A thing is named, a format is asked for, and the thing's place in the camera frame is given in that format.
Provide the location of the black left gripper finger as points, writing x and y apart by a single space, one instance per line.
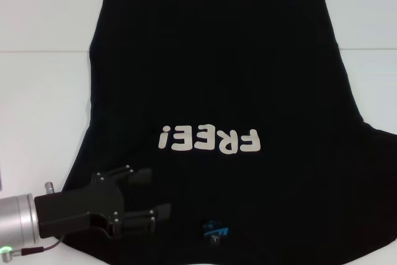
141 176
136 221

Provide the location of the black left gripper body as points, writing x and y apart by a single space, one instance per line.
80 204

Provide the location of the black shirt with FREE print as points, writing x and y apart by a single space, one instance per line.
217 75

